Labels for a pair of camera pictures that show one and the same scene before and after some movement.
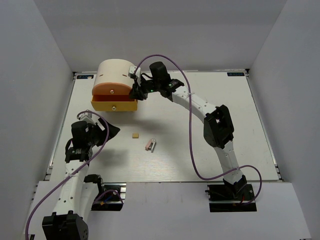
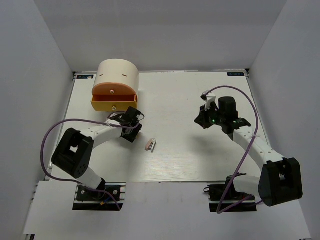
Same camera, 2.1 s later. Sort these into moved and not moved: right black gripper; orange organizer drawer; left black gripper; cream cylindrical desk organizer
Moved: left black gripper; right black gripper
Not moved: orange organizer drawer; cream cylindrical desk organizer
